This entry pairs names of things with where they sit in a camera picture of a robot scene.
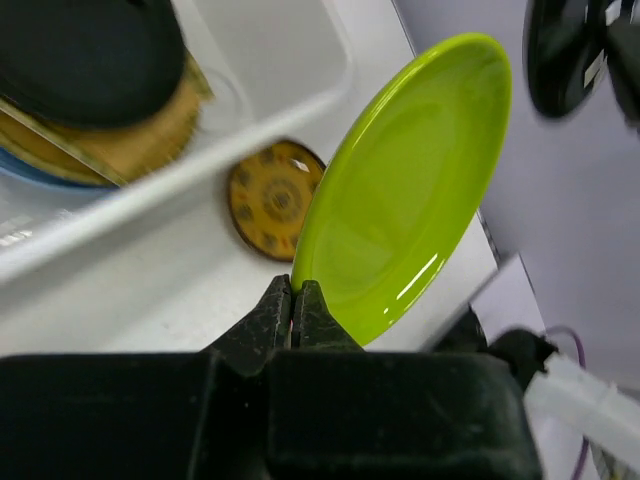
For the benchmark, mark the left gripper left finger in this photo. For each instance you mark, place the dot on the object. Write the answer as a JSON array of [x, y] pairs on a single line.
[[249, 343]]

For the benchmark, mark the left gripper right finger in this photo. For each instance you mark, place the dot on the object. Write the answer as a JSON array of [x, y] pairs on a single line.
[[313, 326]]

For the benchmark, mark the yellow patterned plate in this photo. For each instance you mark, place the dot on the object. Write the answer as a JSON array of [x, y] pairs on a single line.
[[268, 195]]

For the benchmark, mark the lime green plate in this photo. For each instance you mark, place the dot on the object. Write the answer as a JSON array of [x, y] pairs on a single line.
[[405, 182]]

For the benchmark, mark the fan-shaped bamboo woven tray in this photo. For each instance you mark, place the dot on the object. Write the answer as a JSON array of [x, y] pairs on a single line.
[[110, 157]]

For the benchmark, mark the blue plate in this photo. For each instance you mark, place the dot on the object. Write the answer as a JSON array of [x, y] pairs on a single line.
[[15, 167]]

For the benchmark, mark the black plate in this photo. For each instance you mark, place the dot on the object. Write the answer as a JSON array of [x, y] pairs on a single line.
[[90, 64]]

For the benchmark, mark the black glossy bowl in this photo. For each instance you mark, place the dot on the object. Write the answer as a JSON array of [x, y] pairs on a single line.
[[563, 53]]

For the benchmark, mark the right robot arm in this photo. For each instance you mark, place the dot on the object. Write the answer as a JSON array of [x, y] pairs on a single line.
[[565, 196]]

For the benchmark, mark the white plastic bin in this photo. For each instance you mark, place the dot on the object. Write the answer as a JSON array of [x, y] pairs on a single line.
[[298, 69]]

